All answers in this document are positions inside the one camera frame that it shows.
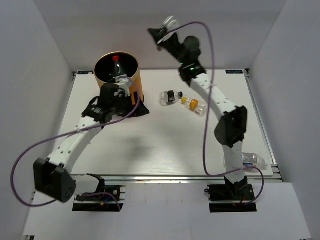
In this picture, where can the black-label small clear bottle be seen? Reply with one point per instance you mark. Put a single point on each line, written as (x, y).
(170, 97)

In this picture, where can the blue-label clear bottle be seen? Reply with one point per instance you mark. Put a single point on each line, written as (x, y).
(253, 159)

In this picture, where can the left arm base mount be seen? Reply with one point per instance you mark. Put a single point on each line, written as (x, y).
(100, 197)

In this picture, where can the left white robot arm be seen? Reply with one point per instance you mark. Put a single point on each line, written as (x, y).
(52, 175)

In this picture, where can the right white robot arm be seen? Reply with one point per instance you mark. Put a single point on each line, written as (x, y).
(232, 119)

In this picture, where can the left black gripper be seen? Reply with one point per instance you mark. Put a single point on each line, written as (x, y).
(142, 110)

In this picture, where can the right blue corner sticker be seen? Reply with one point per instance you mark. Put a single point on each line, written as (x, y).
(233, 71)

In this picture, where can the blue corner sticker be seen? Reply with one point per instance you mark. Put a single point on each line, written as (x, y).
(233, 71)
(85, 72)

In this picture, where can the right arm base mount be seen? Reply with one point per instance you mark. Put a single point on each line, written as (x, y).
(222, 201)

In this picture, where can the yellow-cap orange-label bottle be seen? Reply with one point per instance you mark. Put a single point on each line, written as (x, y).
(194, 105)

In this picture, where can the large red-label clear bottle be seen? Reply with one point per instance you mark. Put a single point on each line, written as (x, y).
(118, 69)

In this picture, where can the orange cylindrical bin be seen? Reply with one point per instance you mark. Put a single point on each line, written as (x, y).
(103, 72)

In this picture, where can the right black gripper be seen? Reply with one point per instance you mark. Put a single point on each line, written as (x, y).
(158, 33)

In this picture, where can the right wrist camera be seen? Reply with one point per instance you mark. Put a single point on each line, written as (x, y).
(170, 23)

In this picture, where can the left blue corner sticker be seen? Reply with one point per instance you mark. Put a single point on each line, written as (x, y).
(85, 72)

